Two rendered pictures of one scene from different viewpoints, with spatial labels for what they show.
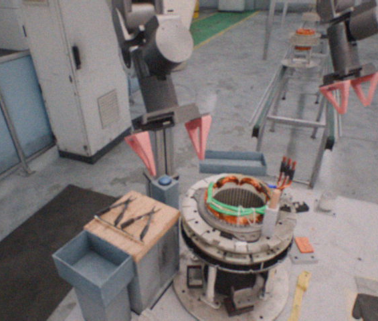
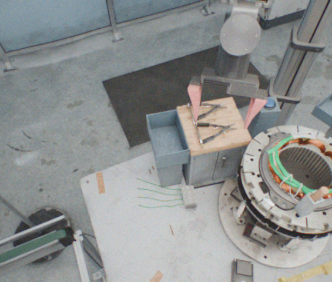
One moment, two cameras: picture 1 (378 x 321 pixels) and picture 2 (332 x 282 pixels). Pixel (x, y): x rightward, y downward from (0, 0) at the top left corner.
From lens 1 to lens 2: 28 cm
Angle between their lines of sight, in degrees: 39
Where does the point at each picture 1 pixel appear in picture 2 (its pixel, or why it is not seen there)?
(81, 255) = (167, 124)
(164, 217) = (235, 137)
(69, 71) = not seen: outside the picture
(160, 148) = (292, 67)
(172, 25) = (245, 20)
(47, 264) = (178, 100)
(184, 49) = (246, 46)
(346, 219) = not seen: outside the picture
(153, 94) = (221, 60)
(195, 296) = (230, 204)
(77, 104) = not seen: outside the picture
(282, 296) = (298, 260)
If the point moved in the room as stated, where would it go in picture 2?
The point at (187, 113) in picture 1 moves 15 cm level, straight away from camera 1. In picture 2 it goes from (242, 90) to (290, 49)
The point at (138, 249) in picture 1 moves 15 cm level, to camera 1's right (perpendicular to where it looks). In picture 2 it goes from (196, 148) to (235, 178)
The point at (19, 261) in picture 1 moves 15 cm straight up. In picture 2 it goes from (163, 86) to (163, 73)
